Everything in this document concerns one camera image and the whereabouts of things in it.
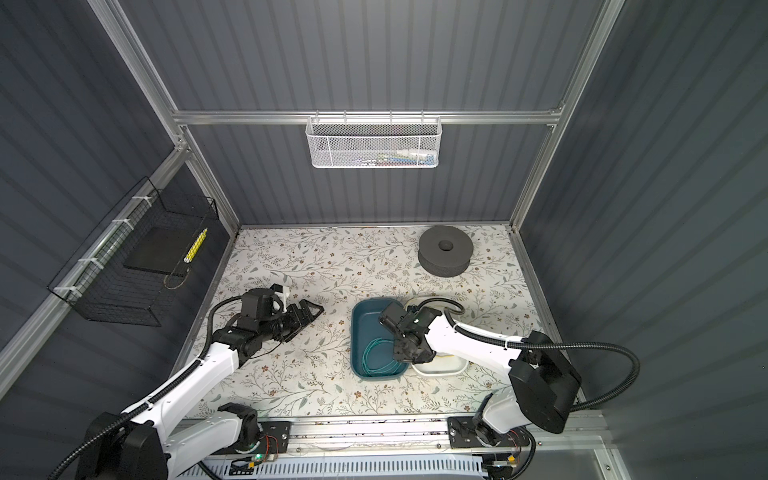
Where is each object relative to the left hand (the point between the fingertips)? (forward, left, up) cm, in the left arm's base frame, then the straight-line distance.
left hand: (316, 315), depth 83 cm
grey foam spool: (+26, -42, -5) cm, 49 cm away
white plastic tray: (-13, -34, -8) cm, 38 cm away
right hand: (-11, -25, -7) cm, 28 cm away
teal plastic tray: (+1, -13, -11) cm, 17 cm away
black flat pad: (+11, +37, +18) cm, 42 cm away
